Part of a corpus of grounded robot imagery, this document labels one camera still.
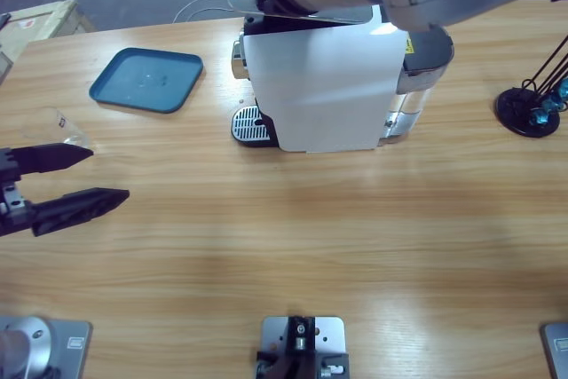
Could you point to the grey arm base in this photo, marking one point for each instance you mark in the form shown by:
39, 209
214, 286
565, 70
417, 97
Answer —
49, 343
557, 348

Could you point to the wooden crate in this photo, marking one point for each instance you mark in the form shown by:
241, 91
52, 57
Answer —
40, 24

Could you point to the clear glass cup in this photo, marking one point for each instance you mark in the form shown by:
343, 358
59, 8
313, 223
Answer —
66, 130

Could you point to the metal drip tray grate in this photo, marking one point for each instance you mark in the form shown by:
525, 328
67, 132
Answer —
248, 123

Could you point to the teal plastic tray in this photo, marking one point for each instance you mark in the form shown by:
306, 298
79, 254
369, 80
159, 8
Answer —
146, 81

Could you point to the blue coffee capsule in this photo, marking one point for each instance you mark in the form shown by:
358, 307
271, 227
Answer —
564, 90
540, 118
552, 101

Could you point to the white block with dark post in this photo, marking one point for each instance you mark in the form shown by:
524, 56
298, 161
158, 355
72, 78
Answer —
302, 339

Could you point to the black capsule holder stand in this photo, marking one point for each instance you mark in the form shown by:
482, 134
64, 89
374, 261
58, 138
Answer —
515, 108

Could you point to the clear water tank black lid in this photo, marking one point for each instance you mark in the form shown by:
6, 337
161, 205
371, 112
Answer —
426, 55

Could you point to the white capsule coffee machine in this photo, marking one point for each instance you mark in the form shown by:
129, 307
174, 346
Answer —
328, 86

